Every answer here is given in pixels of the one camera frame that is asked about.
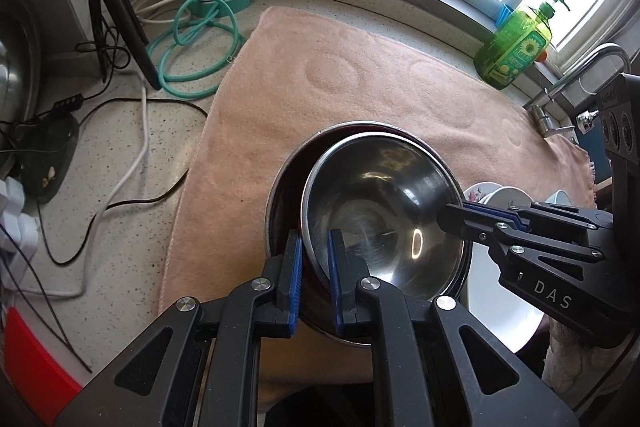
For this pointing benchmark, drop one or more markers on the red steel-lined bowl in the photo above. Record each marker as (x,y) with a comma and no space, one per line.
(285,207)

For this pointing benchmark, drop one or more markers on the large pink floral plate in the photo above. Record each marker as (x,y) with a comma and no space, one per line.
(490,302)

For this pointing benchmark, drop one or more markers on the blue plastic holder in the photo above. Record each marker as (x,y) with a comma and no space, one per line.
(504,14)

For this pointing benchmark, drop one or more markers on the dark green tray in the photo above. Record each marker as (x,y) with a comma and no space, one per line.
(50,157)

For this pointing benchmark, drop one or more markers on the red plastic board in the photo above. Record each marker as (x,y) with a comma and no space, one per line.
(30,357)

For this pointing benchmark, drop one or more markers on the green dish soap bottle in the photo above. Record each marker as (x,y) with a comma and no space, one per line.
(515,47)

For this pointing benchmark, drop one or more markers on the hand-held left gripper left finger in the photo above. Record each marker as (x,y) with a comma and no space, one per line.
(295,282)

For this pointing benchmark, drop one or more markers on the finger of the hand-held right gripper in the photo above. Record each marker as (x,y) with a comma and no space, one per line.
(560,217)
(460,219)

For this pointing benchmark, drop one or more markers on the steel faucet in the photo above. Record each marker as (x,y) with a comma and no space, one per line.
(545,122)

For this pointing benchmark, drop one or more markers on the stainless steel bowl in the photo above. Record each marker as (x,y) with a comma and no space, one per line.
(380,197)

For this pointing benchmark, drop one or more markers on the large steel pot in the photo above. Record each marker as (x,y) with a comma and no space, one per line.
(20,67)

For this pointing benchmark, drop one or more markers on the person's right hand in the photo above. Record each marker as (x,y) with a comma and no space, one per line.
(565,357)

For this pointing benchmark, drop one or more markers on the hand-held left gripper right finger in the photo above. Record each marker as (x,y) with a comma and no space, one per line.
(336,282)

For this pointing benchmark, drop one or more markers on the peach towel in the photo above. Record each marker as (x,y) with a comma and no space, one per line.
(325,97)

